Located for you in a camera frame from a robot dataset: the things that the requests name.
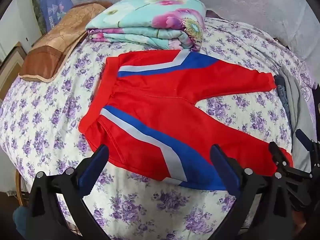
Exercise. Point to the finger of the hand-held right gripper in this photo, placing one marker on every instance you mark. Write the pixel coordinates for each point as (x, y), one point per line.
(305, 140)
(278, 155)

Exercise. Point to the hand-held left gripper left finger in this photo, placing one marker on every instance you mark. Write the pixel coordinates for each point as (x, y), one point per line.
(92, 171)

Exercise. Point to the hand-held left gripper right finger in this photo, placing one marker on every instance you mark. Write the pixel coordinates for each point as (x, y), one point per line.
(225, 170)

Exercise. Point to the red pants with striped sides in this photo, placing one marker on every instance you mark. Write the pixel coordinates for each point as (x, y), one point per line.
(155, 92)

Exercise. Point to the grey cloth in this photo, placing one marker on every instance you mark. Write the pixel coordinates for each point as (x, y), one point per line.
(297, 105)

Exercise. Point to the blue denim jeans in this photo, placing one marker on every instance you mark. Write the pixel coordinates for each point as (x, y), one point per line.
(281, 87)

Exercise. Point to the purple floral bedsheet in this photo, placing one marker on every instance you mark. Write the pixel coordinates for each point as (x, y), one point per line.
(37, 120)

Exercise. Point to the teal cloth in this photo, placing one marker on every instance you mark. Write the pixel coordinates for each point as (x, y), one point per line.
(21, 221)

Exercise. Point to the brown pillow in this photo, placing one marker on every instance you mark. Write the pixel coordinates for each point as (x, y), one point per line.
(50, 55)

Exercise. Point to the folded teal floral quilt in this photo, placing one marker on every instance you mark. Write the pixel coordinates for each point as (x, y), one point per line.
(150, 30)

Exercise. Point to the dark green patterned cloth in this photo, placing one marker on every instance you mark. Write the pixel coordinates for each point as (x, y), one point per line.
(37, 7)

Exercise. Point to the blue printed cloth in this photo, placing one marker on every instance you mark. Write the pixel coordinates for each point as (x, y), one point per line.
(53, 2)

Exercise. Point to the wooden frame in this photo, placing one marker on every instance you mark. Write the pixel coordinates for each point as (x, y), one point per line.
(11, 65)

